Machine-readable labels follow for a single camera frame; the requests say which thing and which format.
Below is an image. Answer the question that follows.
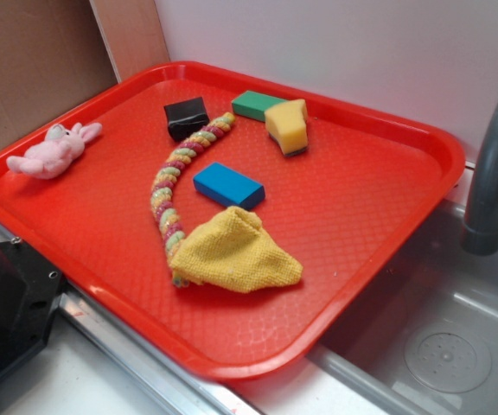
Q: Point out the multicolour braided rope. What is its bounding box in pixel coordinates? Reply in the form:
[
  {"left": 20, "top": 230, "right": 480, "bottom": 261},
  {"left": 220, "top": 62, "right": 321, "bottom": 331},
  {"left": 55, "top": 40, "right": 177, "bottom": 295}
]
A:
[{"left": 150, "top": 112, "right": 237, "bottom": 288}]

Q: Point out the blue rectangular block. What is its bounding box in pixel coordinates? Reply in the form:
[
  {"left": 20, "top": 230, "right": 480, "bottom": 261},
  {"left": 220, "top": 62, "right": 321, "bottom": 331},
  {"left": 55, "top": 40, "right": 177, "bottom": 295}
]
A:
[{"left": 193, "top": 163, "right": 265, "bottom": 210}]

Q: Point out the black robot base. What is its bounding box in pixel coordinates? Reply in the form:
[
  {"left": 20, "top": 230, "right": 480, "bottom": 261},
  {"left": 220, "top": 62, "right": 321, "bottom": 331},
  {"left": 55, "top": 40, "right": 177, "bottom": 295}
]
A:
[{"left": 0, "top": 240, "right": 66, "bottom": 380}]

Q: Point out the yellow microfibre cloth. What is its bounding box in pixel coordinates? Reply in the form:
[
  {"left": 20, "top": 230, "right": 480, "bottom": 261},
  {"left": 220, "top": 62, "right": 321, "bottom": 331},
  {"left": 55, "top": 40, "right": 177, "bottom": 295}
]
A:
[{"left": 169, "top": 207, "right": 303, "bottom": 293}]

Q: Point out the grey sink basin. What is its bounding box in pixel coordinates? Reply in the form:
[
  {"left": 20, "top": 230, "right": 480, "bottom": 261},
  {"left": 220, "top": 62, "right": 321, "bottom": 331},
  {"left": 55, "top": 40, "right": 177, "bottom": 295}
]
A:
[{"left": 310, "top": 202, "right": 498, "bottom": 414}]

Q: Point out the pink plush bunny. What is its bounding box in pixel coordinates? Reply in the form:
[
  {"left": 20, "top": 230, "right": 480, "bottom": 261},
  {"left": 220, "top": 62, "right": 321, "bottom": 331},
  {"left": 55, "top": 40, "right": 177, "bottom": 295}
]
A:
[{"left": 6, "top": 123, "right": 103, "bottom": 180}]

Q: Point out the black cube block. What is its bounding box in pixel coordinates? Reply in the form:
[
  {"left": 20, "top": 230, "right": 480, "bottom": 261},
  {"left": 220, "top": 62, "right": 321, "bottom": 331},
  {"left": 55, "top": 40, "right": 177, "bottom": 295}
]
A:
[{"left": 163, "top": 97, "right": 210, "bottom": 142}]

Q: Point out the red plastic tray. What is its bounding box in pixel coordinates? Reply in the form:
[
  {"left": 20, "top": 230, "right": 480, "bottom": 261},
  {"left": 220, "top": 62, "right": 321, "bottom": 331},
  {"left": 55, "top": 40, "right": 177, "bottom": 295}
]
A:
[{"left": 0, "top": 62, "right": 464, "bottom": 380}]

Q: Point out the grey faucet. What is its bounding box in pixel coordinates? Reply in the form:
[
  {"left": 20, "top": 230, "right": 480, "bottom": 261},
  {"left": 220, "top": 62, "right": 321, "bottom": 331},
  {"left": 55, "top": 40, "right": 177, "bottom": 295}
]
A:
[{"left": 461, "top": 64, "right": 498, "bottom": 256}]

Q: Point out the brown cardboard panel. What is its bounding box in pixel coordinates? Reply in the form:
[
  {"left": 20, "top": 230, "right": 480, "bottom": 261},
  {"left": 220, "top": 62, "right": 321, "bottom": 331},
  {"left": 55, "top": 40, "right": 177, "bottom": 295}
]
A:
[{"left": 0, "top": 1, "right": 169, "bottom": 150}]

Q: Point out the yellow sponge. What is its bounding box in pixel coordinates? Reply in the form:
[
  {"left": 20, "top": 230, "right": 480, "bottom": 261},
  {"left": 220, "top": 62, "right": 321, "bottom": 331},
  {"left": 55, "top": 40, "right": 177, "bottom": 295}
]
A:
[{"left": 265, "top": 99, "right": 309, "bottom": 156}]

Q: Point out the green rectangular block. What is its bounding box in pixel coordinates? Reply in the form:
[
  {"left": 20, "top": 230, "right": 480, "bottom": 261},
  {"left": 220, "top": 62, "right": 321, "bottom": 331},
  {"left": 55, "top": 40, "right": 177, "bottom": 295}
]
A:
[{"left": 231, "top": 91, "right": 285, "bottom": 122}]

